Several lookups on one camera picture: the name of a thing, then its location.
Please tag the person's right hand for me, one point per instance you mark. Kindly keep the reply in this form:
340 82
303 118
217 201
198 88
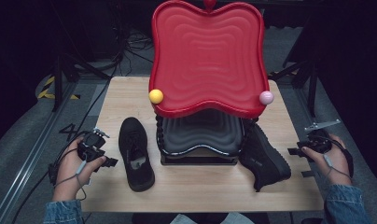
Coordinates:
336 165

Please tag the yellow and black floor tape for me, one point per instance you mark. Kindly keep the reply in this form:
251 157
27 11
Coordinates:
48 93

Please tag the red and black tiered rack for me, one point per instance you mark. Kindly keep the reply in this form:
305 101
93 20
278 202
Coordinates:
208 62

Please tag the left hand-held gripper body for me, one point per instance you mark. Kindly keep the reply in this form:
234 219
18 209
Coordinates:
91 144

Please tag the person's left hand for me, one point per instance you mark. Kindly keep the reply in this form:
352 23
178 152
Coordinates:
68 168

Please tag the black chunky sole shoe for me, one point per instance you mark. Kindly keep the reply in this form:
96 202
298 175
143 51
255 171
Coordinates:
267 158

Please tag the black tape mark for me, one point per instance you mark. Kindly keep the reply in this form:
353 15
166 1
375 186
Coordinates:
308 174

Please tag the black knit shoe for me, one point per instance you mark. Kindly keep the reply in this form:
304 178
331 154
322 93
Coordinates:
132 137

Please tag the black tripod stand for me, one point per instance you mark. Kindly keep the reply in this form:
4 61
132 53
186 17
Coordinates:
60 77
311 81

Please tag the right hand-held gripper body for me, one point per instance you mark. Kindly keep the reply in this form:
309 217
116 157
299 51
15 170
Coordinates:
317 141

